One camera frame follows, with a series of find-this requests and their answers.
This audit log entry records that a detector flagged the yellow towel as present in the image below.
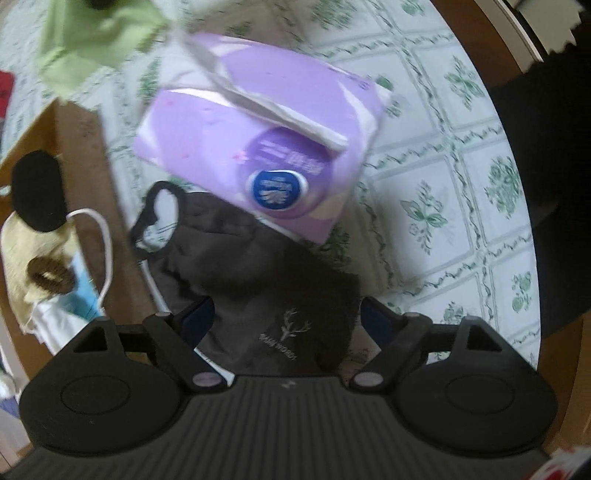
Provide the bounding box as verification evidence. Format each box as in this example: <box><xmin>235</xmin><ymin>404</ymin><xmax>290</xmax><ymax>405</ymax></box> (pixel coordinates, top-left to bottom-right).
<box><xmin>0</xmin><ymin>216</ymin><xmax>81</xmax><ymax>334</ymax></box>

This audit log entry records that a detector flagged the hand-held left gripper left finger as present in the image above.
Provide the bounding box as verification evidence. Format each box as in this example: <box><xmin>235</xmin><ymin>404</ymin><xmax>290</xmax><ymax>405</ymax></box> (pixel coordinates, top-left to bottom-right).
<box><xmin>74</xmin><ymin>296</ymin><xmax>232</xmax><ymax>393</ymax></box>

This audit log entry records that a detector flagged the red object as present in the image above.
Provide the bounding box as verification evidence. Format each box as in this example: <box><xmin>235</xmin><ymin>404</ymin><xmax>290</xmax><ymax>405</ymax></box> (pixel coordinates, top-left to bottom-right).
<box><xmin>0</xmin><ymin>71</ymin><xmax>16</xmax><ymax>134</ymax></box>

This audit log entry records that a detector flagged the brown hair tie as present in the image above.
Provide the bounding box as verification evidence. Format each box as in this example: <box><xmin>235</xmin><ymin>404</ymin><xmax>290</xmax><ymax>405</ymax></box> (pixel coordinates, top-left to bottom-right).
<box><xmin>28</xmin><ymin>257</ymin><xmax>77</xmax><ymax>292</ymax></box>

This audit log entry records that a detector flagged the white small towel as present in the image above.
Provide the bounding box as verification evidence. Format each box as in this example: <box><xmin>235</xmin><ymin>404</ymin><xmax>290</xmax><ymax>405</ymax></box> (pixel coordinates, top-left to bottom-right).
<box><xmin>21</xmin><ymin>300</ymin><xmax>109</xmax><ymax>356</ymax></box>

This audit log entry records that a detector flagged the blue face mask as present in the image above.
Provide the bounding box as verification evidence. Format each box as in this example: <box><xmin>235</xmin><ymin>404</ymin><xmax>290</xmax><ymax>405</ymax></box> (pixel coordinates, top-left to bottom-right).
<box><xmin>67</xmin><ymin>208</ymin><xmax>115</xmax><ymax>321</ymax></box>

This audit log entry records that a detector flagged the black round cloth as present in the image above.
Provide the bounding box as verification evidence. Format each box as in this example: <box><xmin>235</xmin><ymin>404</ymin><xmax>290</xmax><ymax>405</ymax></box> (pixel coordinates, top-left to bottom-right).
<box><xmin>11</xmin><ymin>152</ymin><xmax>70</xmax><ymax>232</ymax></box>

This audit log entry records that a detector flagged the red white packet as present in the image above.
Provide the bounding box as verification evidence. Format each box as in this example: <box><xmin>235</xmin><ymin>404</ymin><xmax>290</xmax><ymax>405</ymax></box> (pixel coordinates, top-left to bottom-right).
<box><xmin>531</xmin><ymin>445</ymin><xmax>591</xmax><ymax>480</ymax></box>

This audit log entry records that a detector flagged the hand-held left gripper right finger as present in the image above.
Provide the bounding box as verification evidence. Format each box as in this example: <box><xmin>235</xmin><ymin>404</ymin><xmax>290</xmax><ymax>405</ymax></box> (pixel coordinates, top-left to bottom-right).
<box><xmin>347</xmin><ymin>296</ymin><xmax>504</xmax><ymax>393</ymax></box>

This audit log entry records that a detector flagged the green cloth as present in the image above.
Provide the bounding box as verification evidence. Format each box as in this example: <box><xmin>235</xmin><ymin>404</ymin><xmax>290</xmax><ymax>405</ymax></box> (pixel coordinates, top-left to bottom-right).
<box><xmin>37</xmin><ymin>0</ymin><xmax>185</xmax><ymax>100</ymax></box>

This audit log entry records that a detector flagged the purple tissue pack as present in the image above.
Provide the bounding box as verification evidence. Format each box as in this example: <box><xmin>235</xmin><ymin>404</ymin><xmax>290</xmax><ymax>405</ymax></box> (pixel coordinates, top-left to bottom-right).
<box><xmin>133</xmin><ymin>31</ymin><xmax>393</xmax><ymax>245</ymax></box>

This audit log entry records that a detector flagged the long cardboard box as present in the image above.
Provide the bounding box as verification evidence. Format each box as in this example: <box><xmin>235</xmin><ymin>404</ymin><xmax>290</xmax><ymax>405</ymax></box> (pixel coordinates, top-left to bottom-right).
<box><xmin>0</xmin><ymin>99</ymin><xmax>185</xmax><ymax>370</ymax></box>

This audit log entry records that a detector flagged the dark cloth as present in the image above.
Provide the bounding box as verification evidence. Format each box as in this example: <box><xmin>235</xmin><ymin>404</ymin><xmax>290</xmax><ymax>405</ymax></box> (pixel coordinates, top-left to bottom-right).
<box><xmin>489</xmin><ymin>44</ymin><xmax>591</xmax><ymax>333</ymax></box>

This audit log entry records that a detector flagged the black face mask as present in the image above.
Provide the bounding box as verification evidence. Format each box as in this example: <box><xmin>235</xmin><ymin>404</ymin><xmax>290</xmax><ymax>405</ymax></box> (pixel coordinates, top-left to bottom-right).
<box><xmin>128</xmin><ymin>181</ymin><xmax>361</xmax><ymax>377</ymax></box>

